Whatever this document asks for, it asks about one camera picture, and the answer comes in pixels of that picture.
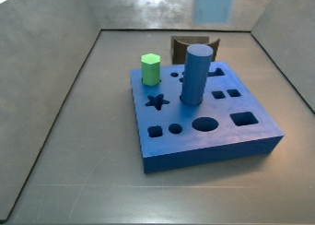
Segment light blue rectangle block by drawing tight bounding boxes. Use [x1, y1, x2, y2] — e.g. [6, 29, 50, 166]
[193, 0, 233, 24]

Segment blue shape sorter board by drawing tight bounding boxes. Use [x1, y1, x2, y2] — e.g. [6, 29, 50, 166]
[130, 62, 284, 173]

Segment green hexagonal peg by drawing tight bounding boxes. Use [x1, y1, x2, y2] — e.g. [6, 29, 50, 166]
[141, 53, 160, 86]

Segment dark blue cylinder peg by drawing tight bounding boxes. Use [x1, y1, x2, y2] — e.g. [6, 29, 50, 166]
[181, 43, 212, 106]

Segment black curved bracket stand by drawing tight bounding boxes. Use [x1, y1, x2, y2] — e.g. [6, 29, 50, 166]
[170, 36, 220, 65]

